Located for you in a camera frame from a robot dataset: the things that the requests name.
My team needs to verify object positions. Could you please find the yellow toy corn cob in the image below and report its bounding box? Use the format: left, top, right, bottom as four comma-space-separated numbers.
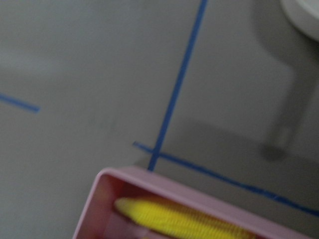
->
114, 197, 256, 239

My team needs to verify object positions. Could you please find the beige plastic dustpan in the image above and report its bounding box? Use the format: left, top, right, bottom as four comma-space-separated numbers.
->
280, 0, 319, 42

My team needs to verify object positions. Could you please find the pink plastic bin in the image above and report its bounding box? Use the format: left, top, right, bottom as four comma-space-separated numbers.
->
73, 166, 307, 239

